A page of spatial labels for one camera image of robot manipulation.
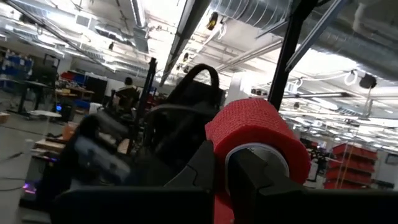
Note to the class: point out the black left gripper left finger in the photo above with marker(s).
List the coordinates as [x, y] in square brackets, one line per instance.
[140, 205]

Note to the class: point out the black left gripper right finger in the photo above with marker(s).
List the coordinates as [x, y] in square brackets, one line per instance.
[280, 205]

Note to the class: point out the red bandage roll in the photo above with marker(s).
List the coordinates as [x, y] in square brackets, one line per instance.
[248, 124]

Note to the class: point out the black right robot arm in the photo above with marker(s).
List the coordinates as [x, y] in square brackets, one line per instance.
[180, 130]

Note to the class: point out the person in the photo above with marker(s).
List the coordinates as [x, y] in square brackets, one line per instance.
[127, 93]

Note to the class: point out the red storage bin shelf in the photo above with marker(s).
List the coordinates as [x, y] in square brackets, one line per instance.
[351, 161]

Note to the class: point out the blue storage bins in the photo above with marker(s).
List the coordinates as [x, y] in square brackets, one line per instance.
[15, 65]

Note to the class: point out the black aluminium rig frame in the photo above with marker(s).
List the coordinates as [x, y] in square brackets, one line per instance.
[289, 46]

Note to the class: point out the silver ventilation duct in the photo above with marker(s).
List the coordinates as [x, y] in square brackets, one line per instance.
[342, 40]

